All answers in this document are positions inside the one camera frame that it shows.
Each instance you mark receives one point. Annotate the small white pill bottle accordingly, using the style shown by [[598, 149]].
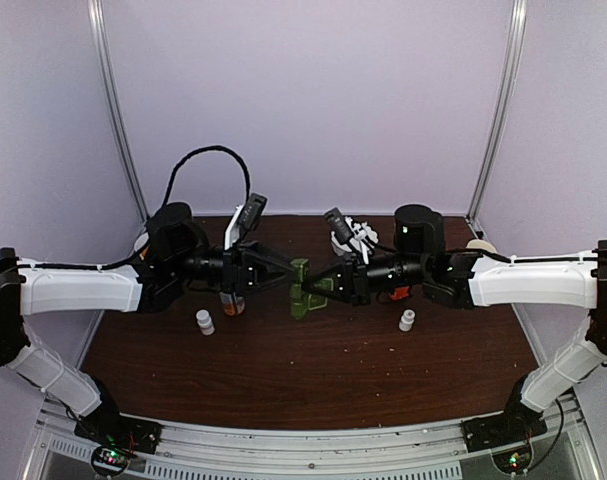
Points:
[[205, 322]]

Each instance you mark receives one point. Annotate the green weekly pill organizer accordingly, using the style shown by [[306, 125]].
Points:
[[301, 301]]

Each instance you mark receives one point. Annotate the left aluminium frame post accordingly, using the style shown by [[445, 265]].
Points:
[[101, 42]]

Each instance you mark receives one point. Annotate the front aluminium rail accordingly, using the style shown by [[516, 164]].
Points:
[[437, 450]]

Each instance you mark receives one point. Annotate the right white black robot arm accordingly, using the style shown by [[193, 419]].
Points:
[[476, 277]]

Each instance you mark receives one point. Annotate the right aluminium frame post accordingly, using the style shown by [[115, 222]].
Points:
[[512, 59]]

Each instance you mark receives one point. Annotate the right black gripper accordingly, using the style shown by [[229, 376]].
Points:
[[359, 292]]

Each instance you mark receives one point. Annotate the aluminium frame post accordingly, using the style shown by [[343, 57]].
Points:
[[512, 59], [101, 42]]

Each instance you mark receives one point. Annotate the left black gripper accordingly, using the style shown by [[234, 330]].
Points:
[[240, 262]]

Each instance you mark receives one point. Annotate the paper cup with orange contents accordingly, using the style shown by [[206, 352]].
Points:
[[139, 244]]

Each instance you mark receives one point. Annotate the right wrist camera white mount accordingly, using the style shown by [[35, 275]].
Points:
[[350, 230]]

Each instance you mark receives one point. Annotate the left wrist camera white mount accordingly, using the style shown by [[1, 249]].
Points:
[[245, 219]]

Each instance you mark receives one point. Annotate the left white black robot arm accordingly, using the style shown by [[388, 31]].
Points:
[[175, 252]]

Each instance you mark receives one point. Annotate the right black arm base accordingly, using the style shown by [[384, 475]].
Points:
[[507, 436]]

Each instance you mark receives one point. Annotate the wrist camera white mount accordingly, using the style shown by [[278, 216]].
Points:
[[245, 219], [350, 230]]

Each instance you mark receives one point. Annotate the cream ceramic mug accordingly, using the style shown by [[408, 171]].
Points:
[[480, 244]]

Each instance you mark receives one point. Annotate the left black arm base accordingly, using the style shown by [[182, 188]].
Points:
[[119, 438]]

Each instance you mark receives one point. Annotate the white fluted ceramic bowl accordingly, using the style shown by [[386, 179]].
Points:
[[340, 248]]

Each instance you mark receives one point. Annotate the grey lid pill bottle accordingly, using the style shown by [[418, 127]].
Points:
[[233, 305]]

